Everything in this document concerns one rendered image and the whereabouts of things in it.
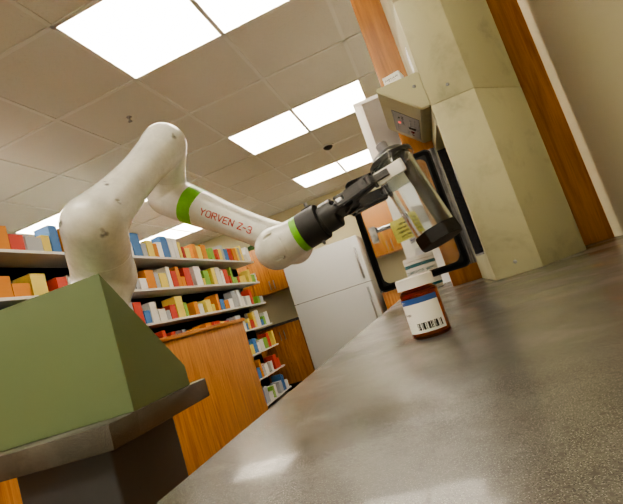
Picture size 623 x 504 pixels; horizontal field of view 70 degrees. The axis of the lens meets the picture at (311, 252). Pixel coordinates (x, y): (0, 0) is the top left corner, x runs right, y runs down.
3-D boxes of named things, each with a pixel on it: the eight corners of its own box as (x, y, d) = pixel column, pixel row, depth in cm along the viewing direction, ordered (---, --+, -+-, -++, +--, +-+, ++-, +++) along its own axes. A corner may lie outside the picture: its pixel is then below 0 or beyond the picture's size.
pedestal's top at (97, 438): (-47, 495, 74) (-52, 471, 75) (90, 430, 105) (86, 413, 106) (114, 450, 68) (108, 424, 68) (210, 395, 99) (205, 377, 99)
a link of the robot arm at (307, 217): (320, 252, 113) (306, 248, 104) (301, 213, 116) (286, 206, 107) (340, 240, 111) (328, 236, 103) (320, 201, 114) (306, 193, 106)
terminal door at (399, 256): (472, 264, 139) (428, 147, 144) (381, 293, 150) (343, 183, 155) (472, 264, 140) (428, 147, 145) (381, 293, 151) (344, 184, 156)
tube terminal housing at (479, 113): (566, 252, 134) (476, 25, 143) (607, 246, 102) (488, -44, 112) (482, 278, 140) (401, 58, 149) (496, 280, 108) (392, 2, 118)
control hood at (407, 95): (431, 140, 145) (421, 112, 147) (430, 105, 114) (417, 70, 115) (397, 154, 148) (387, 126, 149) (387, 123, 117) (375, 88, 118)
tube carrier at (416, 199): (463, 226, 101) (414, 152, 107) (460, 218, 91) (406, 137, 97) (421, 251, 104) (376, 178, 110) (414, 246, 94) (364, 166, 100)
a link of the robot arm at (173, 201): (135, 177, 129) (163, 162, 138) (139, 214, 136) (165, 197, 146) (187, 198, 124) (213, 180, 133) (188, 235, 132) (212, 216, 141)
